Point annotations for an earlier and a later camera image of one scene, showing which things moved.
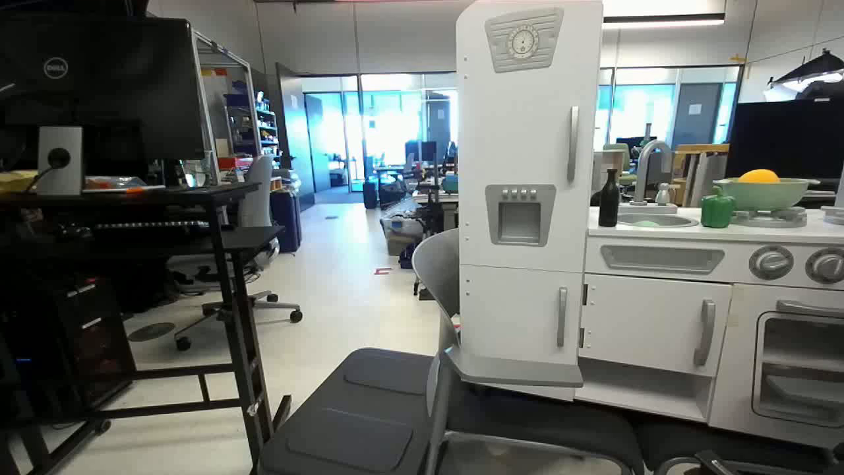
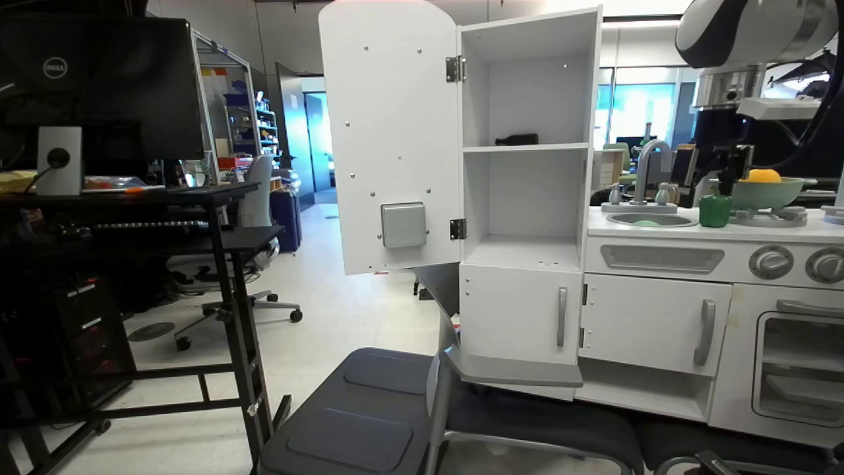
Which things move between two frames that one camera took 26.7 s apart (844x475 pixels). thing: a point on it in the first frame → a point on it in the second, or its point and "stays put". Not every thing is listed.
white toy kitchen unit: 735,326 stays put
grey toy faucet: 663,198 stays put
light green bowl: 766,195 stays put
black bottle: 609,198 → 517,137
